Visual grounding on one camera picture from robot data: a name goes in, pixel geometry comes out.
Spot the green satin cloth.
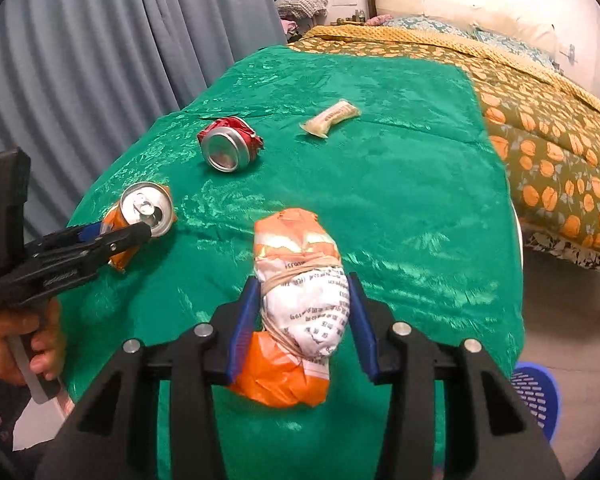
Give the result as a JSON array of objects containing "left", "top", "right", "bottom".
[{"left": 60, "top": 45, "right": 526, "bottom": 480}]

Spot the orange white plastic bag bundle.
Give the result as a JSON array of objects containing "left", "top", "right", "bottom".
[{"left": 228, "top": 207, "right": 351, "bottom": 408}]

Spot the blue plastic basket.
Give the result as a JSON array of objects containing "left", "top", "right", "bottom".
[{"left": 510, "top": 362, "right": 561, "bottom": 443}]

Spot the cream pillow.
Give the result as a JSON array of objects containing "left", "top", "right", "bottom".
[{"left": 375, "top": 0, "right": 558, "bottom": 56}]

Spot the blue patterned pillow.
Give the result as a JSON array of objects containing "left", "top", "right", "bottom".
[{"left": 380, "top": 15, "right": 556, "bottom": 68}]

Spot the crushed orange soda can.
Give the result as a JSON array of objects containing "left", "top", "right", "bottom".
[{"left": 102, "top": 182, "right": 178, "bottom": 273}]

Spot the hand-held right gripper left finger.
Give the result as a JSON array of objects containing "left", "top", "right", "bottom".
[{"left": 35, "top": 275, "right": 261, "bottom": 480}]

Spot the pile of clothes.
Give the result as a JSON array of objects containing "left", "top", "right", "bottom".
[{"left": 274, "top": 0, "right": 329, "bottom": 23}]

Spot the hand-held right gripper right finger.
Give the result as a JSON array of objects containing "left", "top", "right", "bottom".
[{"left": 346, "top": 271, "right": 566, "bottom": 480}]

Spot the orange floral blanket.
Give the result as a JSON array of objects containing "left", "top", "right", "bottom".
[{"left": 287, "top": 25, "right": 600, "bottom": 273}]

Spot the person's left hand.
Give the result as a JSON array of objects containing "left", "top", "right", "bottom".
[{"left": 0, "top": 300, "right": 66, "bottom": 386}]

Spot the grey curtain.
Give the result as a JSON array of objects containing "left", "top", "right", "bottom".
[{"left": 0, "top": 0, "right": 288, "bottom": 241}]

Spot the crushed red soda can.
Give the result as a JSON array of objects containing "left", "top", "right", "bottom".
[{"left": 197, "top": 116, "right": 265, "bottom": 173}]

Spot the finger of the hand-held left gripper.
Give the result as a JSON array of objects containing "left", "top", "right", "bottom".
[
  {"left": 25, "top": 224, "right": 118, "bottom": 250},
  {"left": 87, "top": 221, "right": 153, "bottom": 267}
]

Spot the beige snack packet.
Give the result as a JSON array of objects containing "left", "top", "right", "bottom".
[{"left": 299, "top": 99, "right": 362, "bottom": 139}]

